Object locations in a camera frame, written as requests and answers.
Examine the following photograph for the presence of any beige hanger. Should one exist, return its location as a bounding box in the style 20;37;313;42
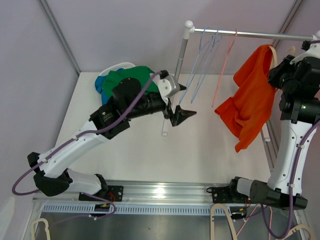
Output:
30;217;52;240
209;203;238;240
282;224;316;240
267;44;296;68

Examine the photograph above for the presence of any light blue hanger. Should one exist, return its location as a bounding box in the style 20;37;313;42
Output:
178;27;208;104
190;29;223;104

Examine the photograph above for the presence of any green t shirt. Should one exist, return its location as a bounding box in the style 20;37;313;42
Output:
102;66;155;97

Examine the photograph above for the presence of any orange t shirt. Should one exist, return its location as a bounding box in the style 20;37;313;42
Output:
214;44;277;153

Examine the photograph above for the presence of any blue t shirt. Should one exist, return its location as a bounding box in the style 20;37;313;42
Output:
94;70;120;105

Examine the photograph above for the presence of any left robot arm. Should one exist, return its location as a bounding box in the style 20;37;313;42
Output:
27;74;196;201

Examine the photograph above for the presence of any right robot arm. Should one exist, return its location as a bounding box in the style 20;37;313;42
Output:
227;55;320;210

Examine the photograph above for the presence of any beige hanger below table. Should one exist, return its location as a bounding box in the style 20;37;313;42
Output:
209;203;238;240

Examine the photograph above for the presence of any metal clothes rack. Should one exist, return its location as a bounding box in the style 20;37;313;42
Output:
159;20;320;143

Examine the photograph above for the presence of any white plastic basket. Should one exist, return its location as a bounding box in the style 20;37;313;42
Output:
99;62;135;76

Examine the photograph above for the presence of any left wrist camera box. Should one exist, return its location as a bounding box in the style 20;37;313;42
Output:
153;70;181;105

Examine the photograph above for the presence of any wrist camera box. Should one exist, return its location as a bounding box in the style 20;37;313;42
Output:
153;70;181;105
289;39;320;65

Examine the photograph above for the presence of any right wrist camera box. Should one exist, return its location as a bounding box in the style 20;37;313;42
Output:
289;39;320;65

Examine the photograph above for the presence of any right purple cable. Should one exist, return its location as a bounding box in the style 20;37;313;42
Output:
259;39;320;240

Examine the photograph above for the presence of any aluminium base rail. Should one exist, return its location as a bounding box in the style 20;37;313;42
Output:
32;181;254;216

